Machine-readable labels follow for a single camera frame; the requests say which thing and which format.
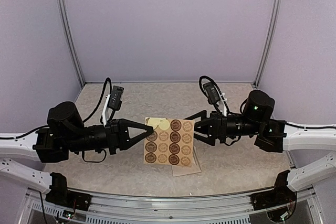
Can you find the pink envelope with cream flap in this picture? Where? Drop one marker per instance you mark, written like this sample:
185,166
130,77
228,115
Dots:
195,168

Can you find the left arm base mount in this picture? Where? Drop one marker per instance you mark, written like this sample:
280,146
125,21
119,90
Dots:
70,199

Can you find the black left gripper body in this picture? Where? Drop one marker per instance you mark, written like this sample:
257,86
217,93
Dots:
112,131

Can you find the aluminium frame post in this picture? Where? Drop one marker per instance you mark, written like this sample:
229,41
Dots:
70,42
268,42

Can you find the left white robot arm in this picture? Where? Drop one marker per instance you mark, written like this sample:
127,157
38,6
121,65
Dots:
64,133

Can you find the left aluminium frame post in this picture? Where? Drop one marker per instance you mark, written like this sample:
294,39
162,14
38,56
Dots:
70,42

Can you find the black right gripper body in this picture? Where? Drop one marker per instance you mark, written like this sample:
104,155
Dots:
222,131

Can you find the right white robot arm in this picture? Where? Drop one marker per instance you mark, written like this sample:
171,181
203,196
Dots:
274,136

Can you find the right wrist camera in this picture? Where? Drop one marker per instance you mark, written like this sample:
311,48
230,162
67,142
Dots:
211,93

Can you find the brown seal sticker sheet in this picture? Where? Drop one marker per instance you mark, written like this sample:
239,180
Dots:
171,143

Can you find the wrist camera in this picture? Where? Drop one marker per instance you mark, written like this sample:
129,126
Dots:
211,93
116,94

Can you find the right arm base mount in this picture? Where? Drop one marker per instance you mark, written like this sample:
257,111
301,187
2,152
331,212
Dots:
269,199

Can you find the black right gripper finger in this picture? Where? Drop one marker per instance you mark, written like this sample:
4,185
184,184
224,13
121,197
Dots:
199,116
206,131

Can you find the front aluminium rail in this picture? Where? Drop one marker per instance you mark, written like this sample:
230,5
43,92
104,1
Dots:
112,208

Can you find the right aluminium frame post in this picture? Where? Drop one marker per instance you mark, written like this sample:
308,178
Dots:
268,42

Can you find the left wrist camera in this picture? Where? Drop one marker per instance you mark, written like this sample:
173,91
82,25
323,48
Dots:
116,94

